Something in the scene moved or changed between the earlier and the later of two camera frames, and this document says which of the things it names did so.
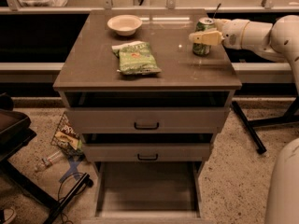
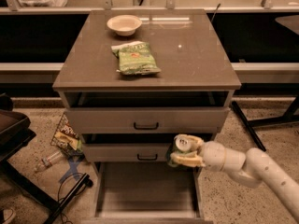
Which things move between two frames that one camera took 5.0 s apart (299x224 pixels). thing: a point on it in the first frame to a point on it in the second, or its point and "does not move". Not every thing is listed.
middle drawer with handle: (149, 152) does not move
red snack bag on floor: (67, 138) does not move
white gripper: (234, 33) to (213, 154)
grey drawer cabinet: (149, 90) does not move
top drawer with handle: (148, 120) does not move
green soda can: (204, 23) to (174, 149)
